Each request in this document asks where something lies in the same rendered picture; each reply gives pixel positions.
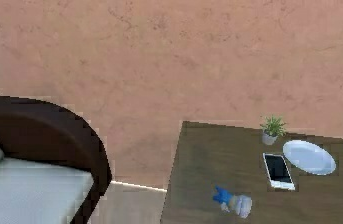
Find white oval plate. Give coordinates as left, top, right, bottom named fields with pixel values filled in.
left=282, top=139, right=337, bottom=176

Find dark brown armchair white cushions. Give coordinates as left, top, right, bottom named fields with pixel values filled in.
left=0, top=93, right=113, bottom=224

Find blue and white spray bottle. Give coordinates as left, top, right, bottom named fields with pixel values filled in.
left=212, top=185, right=254, bottom=220

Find small green potted plant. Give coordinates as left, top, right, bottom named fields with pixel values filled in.
left=259, top=115, right=288, bottom=146

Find white mobile phone black screen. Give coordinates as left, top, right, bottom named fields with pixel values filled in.
left=262, top=152, right=296, bottom=191

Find brown wooden table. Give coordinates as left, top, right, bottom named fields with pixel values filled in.
left=159, top=120, right=343, bottom=224

